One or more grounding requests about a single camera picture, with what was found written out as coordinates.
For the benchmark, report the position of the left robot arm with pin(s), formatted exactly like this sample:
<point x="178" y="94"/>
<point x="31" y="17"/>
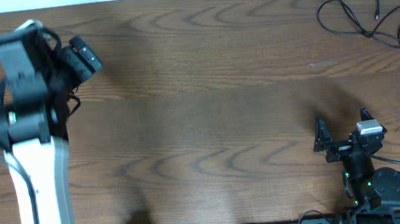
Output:
<point x="41" y="77"/>

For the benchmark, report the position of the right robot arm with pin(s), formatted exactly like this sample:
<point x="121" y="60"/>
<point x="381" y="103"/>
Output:
<point x="374" y="190"/>

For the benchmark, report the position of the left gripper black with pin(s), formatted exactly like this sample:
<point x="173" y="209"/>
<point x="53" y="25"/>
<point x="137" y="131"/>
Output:
<point x="86" y="64"/>

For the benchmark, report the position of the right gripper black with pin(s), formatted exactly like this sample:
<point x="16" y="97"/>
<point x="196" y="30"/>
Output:
<point x="323" y="142"/>

